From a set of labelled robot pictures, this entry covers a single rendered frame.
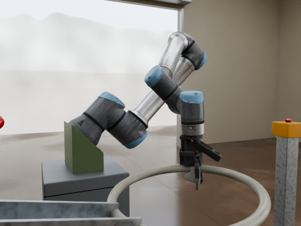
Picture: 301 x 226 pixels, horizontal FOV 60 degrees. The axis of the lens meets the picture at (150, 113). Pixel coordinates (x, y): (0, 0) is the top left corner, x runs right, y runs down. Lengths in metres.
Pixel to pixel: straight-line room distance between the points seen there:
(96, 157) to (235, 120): 5.90
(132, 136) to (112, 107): 0.19
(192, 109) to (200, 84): 5.35
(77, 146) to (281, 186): 1.15
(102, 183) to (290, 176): 1.03
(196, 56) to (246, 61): 5.71
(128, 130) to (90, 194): 0.37
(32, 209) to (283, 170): 1.34
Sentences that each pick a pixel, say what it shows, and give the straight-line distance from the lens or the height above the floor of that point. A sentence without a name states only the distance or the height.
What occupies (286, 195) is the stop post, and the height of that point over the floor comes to 0.67.
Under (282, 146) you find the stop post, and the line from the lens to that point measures 1.66.
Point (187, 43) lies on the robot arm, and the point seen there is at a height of 1.52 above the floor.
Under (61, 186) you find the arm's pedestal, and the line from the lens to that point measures 1.28.
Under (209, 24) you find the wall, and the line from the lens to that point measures 6.66.
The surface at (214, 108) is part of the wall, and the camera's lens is 6.58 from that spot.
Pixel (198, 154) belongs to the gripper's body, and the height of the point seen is 1.01.
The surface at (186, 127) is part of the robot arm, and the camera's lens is 1.00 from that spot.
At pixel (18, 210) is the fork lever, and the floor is 0.99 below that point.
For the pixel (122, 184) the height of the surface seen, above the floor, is 0.93.
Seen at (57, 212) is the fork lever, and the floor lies 0.96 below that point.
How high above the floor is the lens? 1.25
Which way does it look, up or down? 4 degrees down
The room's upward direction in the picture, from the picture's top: straight up
